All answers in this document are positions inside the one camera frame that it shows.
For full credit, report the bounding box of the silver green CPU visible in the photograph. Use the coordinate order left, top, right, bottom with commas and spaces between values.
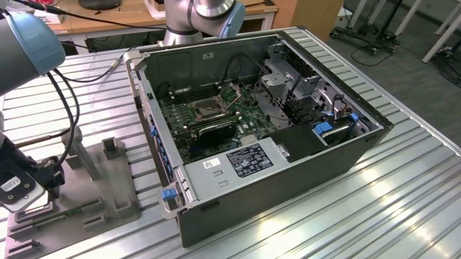
17, 205, 51, 217

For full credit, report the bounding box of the CPU socket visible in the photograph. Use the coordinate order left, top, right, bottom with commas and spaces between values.
192, 97, 232, 120

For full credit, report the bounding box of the grey plastic parts rack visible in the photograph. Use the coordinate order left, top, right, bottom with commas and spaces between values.
3, 126, 142, 257

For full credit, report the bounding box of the green RAM stick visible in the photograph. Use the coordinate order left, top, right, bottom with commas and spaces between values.
31, 199, 102, 225

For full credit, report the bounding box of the black graphics card with fan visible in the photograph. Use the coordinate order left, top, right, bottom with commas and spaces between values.
186, 121, 237, 159

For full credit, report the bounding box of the grey power supply with labels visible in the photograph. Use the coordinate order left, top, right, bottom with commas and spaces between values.
181, 139, 291, 202

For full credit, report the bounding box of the green motherboard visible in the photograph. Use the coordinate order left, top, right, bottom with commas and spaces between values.
157, 80, 277, 152

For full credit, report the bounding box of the metal socket cover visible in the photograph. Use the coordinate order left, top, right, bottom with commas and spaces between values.
228, 82, 249, 100

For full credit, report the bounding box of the black open PC case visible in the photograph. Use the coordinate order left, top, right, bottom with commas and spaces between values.
124, 26, 395, 249

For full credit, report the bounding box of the wooden desk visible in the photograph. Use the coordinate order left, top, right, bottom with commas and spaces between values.
43, 0, 280, 56

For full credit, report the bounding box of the black plastic shroud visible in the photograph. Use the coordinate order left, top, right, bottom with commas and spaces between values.
269, 126, 328, 163

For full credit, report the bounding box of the silver metal drive cage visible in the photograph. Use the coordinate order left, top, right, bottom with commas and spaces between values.
256, 43, 323, 119

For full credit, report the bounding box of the blue disk carrier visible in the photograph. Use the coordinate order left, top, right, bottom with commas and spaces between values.
311, 121, 332, 137

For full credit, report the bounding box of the black wheeled stand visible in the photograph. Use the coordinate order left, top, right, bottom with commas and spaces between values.
329, 0, 410, 67

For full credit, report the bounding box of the white table leg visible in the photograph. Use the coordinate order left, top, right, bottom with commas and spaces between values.
420, 10, 461, 64

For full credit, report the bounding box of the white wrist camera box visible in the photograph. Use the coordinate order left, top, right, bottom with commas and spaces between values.
0, 174, 49, 214

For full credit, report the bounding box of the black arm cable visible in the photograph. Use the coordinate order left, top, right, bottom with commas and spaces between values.
45, 67, 80, 166

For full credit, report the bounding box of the black cable with metal plug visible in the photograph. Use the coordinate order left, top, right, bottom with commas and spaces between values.
53, 44, 141, 83

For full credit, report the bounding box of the black wire inside case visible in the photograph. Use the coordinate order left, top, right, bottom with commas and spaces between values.
220, 53, 261, 85

